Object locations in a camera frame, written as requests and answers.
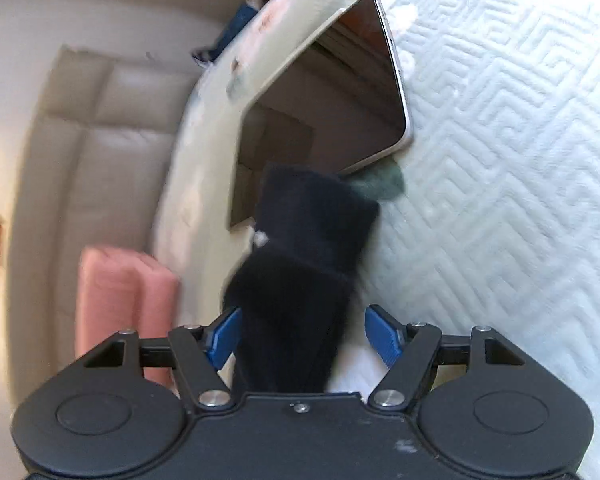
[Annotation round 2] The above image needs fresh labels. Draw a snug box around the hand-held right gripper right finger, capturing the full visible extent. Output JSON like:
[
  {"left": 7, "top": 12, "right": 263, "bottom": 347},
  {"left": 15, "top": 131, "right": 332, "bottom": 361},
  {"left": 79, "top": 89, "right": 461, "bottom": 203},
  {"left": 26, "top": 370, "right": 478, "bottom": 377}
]
[{"left": 364, "top": 304, "right": 527, "bottom": 412}]

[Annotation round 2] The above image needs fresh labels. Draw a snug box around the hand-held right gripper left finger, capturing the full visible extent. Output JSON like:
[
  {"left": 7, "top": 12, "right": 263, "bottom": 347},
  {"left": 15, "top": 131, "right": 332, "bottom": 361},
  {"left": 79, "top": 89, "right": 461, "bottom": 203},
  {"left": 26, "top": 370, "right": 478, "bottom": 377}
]
[{"left": 82, "top": 306, "right": 243, "bottom": 413}]

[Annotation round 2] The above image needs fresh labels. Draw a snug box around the dark navy garment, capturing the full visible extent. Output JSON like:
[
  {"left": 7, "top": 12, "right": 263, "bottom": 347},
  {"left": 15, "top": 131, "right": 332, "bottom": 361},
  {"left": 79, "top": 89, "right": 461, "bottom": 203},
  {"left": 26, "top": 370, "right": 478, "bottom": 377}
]
[{"left": 222, "top": 162, "right": 381, "bottom": 394}]

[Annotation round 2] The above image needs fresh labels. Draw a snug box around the pink folded quilt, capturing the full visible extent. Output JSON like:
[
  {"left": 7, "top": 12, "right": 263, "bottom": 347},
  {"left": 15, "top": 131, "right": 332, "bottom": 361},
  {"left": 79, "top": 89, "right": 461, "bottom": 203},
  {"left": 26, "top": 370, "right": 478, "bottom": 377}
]
[{"left": 75, "top": 246, "right": 182, "bottom": 387}]

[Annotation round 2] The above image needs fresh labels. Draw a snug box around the floral bed sheet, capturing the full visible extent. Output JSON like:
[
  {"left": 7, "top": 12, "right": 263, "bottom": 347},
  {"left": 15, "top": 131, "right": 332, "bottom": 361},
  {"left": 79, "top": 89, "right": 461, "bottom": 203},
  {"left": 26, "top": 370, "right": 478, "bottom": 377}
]
[{"left": 150, "top": 0, "right": 600, "bottom": 480}]

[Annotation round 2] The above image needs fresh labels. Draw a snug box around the dark phone on bed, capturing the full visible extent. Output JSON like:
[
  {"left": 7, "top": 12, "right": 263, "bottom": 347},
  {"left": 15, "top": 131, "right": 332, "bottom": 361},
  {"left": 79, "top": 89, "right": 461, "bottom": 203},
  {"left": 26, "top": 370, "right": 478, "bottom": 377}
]
[{"left": 228, "top": 0, "right": 414, "bottom": 231}]

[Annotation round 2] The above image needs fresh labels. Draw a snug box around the blue cloth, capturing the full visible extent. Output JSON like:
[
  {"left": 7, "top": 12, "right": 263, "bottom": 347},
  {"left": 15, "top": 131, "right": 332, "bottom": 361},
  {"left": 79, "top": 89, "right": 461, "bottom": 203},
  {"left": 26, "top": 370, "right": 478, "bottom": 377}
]
[{"left": 191, "top": 1, "right": 261, "bottom": 65}]

